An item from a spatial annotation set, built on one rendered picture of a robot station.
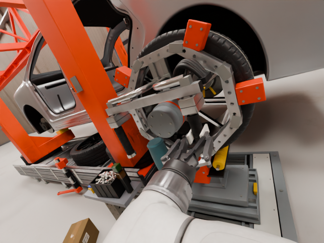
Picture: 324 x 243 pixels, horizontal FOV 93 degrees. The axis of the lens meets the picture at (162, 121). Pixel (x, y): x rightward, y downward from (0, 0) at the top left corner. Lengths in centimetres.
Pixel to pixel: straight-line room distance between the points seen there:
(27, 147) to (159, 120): 238
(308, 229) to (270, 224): 19
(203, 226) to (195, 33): 57
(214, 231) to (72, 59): 96
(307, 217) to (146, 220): 116
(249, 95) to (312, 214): 89
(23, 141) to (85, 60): 197
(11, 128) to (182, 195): 263
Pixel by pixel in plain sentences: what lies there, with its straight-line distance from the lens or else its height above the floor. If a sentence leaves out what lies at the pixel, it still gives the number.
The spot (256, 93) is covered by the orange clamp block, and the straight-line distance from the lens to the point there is 65.
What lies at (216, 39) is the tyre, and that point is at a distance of 71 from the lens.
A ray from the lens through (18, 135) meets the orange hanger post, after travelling 279.
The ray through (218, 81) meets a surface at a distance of 125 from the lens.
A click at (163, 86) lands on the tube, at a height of 100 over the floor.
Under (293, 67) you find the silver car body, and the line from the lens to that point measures 114.
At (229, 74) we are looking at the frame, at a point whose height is 94.
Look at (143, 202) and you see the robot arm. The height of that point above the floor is 88.
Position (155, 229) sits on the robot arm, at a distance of 24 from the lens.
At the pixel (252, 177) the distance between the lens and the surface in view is 127.
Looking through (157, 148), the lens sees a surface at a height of 72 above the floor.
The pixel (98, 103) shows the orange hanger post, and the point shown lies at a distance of 98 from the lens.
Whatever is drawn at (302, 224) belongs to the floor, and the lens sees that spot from 129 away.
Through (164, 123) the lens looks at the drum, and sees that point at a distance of 61.
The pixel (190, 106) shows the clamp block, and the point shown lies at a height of 93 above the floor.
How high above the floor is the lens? 106
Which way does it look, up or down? 19 degrees down
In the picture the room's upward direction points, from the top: 22 degrees counter-clockwise
